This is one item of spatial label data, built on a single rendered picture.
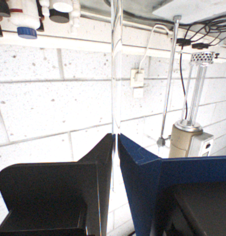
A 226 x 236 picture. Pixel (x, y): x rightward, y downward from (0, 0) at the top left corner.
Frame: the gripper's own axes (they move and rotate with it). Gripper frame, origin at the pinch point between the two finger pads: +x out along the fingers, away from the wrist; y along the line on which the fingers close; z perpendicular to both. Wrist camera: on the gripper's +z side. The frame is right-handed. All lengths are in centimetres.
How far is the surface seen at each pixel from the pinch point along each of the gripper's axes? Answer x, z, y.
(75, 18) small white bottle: 35.1, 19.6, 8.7
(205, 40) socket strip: 69, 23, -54
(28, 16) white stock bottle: 28.5, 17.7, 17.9
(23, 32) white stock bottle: 28.8, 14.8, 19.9
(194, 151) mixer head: 27.9, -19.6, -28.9
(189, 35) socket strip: 62, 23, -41
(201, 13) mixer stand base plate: 43, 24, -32
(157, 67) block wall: 68, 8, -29
